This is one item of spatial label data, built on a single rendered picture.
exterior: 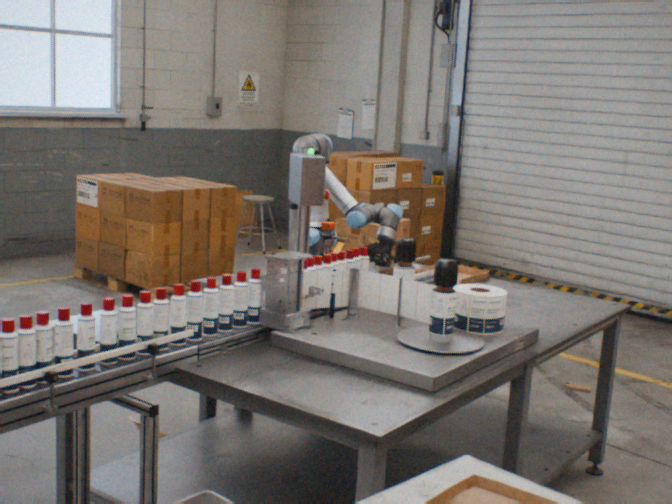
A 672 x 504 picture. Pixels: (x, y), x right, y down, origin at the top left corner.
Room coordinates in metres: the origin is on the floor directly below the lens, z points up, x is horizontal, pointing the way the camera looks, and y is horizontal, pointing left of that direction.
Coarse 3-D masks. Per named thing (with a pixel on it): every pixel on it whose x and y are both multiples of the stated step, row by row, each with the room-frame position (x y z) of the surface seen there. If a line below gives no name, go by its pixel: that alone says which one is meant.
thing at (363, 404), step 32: (512, 288) 4.09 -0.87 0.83; (544, 288) 4.13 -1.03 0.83; (96, 320) 3.14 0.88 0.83; (512, 320) 3.48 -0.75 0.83; (544, 320) 3.51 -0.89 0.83; (576, 320) 3.55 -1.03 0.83; (608, 320) 3.64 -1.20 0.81; (256, 352) 2.86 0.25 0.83; (288, 352) 2.88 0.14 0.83; (544, 352) 3.08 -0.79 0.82; (224, 384) 2.53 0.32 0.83; (256, 384) 2.54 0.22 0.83; (288, 384) 2.55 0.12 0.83; (320, 384) 2.57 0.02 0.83; (352, 384) 2.59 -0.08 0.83; (384, 384) 2.60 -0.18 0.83; (480, 384) 2.66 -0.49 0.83; (320, 416) 2.31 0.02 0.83; (352, 416) 2.32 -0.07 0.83; (384, 416) 2.33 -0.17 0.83; (416, 416) 2.35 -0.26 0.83
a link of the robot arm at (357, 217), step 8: (304, 136) 3.79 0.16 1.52; (296, 144) 3.77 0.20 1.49; (304, 144) 3.74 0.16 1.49; (312, 144) 3.75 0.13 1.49; (296, 152) 3.74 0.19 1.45; (328, 168) 3.73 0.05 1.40; (328, 176) 3.69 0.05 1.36; (328, 184) 3.67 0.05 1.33; (336, 184) 3.68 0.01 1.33; (336, 192) 3.66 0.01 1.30; (344, 192) 3.67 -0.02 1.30; (336, 200) 3.66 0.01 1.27; (344, 200) 3.65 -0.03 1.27; (352, 200) 3.66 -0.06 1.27; (344, 208) 3.65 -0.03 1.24; (352, 208) 3.64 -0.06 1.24; (360, 208) 3.65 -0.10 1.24; (352, 216) 3.61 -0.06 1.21; (360, 216) 3.60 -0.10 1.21; (368, 216) 3.66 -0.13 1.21; (352, 224) 3.61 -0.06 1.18; (360, 224) 3.60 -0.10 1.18
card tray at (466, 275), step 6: (420, 270) 4.24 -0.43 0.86; (426, 270) 4.29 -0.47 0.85; (462, 270) 4.37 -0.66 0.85; (468, 270) 4.35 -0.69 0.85; (474, 270) 4.33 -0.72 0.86; (480, 270) 4.31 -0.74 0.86; (486, 270) 4.29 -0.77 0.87; (462, 276) 4.28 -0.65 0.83; (468, 276) 4.29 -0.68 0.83; (474, 276) 4.16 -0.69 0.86; (480, 276) 4.21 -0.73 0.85; (486, 276) 4.27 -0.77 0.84; (462, 282) 4.06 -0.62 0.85; (468, 282) 4.11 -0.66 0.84; (474, 282) 4.17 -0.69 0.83
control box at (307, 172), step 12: (300, 156) 3.33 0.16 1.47; (312, 156) 3.34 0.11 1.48; (300, 168) 3.31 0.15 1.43; (312, 168) 3.32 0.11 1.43; (324, 168) 3.34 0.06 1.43; (300, 180) 3.31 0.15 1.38; (312, 180) 3.32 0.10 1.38; (324, 180) 3.34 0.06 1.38; (300, 192) 3.30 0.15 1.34; (312, 192) 3.32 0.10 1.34; (324, 192) 3.34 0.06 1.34; (300, 204) 3.30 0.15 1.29; (312, 204) 3.32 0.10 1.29
